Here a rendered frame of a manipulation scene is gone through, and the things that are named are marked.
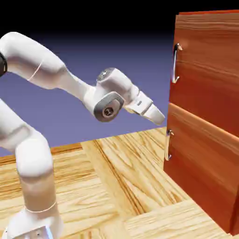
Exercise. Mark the large reddish wooden cabinet door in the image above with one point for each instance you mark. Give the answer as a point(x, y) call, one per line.
point(209, 67)

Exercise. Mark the reddish brown wooden cabinet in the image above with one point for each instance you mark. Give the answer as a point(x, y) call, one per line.
point(205, 115)

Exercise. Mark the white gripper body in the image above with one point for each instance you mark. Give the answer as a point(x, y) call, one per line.
point(156, 114)

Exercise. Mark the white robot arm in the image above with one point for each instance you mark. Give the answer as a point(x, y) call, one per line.
point(46, 67)

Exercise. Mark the small reddish wooden cabinet door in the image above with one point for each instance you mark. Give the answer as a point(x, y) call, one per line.
point(201, 168)

